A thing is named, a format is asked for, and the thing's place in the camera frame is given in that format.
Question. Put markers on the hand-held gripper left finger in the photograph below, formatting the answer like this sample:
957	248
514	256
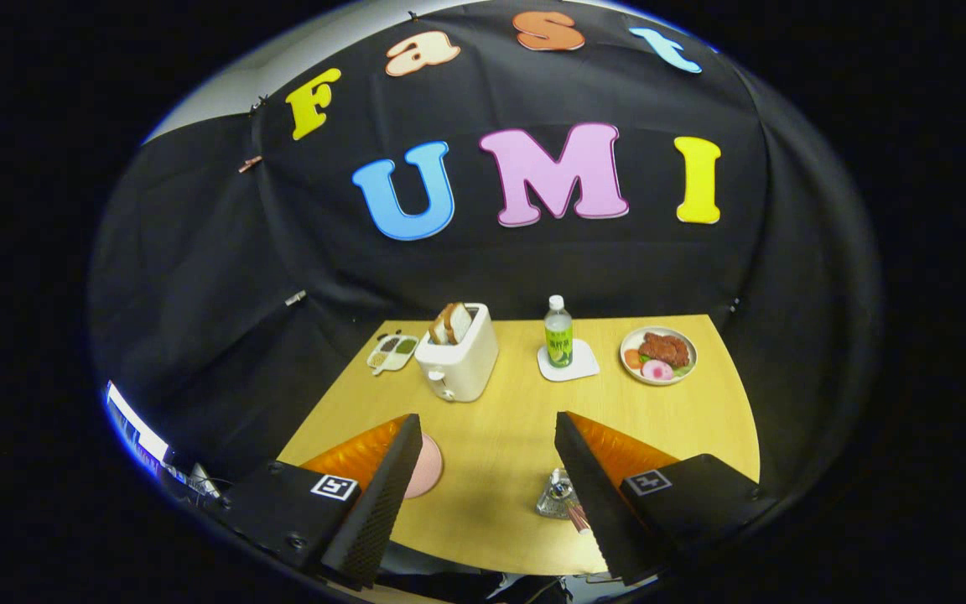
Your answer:
382	495

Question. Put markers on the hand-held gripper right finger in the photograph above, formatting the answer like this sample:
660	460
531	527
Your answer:
596	495

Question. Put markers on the pink round plate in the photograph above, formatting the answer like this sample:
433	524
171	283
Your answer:
427	466

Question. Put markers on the white square coaster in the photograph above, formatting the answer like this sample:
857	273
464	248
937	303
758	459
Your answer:
586	366

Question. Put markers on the pink white round slice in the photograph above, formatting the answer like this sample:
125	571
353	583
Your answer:
657	370

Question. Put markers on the orange carrot slice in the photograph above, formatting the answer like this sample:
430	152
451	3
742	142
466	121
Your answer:
633	359

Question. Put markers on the white divided seasoning dish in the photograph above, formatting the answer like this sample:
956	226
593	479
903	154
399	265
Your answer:
392	354

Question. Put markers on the white food plate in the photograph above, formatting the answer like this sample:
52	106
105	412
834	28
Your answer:
630	340

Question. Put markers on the white toaster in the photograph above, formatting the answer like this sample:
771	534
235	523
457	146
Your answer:
470	362

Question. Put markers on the green label drink bottle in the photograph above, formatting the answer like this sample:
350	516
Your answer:
559	340

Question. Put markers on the brown meat piece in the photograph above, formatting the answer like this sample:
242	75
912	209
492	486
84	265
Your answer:
665	348

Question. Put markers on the silver cloth clip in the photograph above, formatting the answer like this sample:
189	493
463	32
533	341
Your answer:
295	298

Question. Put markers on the lit computer screen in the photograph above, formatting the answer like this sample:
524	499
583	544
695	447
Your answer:
135	428

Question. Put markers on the copper cloth clip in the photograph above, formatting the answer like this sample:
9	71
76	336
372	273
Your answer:
250	164

